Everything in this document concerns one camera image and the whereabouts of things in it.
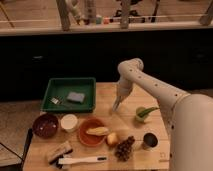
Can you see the yellow orange fruit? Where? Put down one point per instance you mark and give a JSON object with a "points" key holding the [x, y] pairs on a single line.
{"points": [[112, 139]]}

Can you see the white cup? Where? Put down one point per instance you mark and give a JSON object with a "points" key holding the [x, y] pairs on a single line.
{"points": [[69, 122]]}

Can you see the grey blue sponge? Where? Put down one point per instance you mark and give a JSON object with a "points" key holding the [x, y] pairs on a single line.
{"points": [[76, 97]]}

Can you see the silver fork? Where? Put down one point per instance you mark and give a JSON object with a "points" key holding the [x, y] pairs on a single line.
{"points": [[58, 102]]}

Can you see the orange plate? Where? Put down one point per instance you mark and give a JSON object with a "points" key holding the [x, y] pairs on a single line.
{"points": [[90, 140]]}

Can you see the green plastic tray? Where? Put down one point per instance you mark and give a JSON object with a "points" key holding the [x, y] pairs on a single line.
{"points": [[60, 88]]}

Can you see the dark red bowl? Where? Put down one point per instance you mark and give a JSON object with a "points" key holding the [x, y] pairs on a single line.
{"points": [[45, 126]]}

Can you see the yellow corn cob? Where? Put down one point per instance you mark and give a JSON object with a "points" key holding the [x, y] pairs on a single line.
{"points": [[98, 131]]}

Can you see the dark grape bunch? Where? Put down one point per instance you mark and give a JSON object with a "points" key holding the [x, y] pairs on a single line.
{"points": [[124, 149]]}

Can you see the green mortar with pestle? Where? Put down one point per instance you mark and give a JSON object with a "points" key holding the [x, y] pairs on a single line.
{"points": [[142, 113]]}

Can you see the dark metal cup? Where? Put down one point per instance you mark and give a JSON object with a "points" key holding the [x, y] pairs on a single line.
{"points": [[149, 141]]}

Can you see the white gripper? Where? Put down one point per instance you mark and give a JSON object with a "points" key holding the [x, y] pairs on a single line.
{"points": [[123, 91]]}

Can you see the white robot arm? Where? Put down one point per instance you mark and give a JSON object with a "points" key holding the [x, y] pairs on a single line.
{"points": [[191, 142]]}

